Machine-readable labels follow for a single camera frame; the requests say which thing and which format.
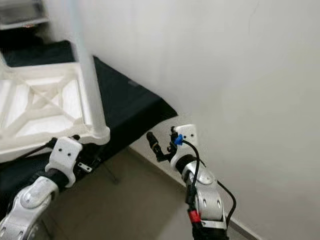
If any white plastic table top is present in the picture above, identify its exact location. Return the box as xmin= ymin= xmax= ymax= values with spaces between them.
xmin=0 ymin=62 xmax=111 ymax=163

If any black tablecloth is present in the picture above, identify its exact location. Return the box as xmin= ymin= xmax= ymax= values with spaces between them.
xmin=0 ymin=40 xmax=178 ymax=221

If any clear plastic storage box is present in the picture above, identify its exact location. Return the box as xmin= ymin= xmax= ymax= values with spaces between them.
xmin=0 ymin=0 xmax=49 ymax=28

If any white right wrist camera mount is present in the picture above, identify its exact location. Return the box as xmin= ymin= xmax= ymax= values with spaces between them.
xmin=170 ymin=124 xmax=199 ymax=168

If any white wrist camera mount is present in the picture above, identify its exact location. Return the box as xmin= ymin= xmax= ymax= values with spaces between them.
xmin=170 ymin=124 xmax=199 ymax=168
xmin=45 ymin=136 xmax=84 ymax=188

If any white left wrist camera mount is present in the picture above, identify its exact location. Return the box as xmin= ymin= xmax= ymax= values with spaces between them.
xmin=45 ymin=136 xmax=84 ymax=188

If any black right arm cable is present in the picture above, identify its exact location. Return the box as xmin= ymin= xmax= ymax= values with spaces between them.
xmin=175 ymin=136 xmax=238 ymax=231

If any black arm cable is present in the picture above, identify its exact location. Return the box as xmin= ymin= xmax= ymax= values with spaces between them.
xmin=175 ymin=136 xmax=238 ymax=231
xmin=25 ymin=139 xmax=57 ymax=157

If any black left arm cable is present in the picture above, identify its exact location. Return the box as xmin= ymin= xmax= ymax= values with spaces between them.
xmin=25 ymin=139 xmax=57 ymax=157

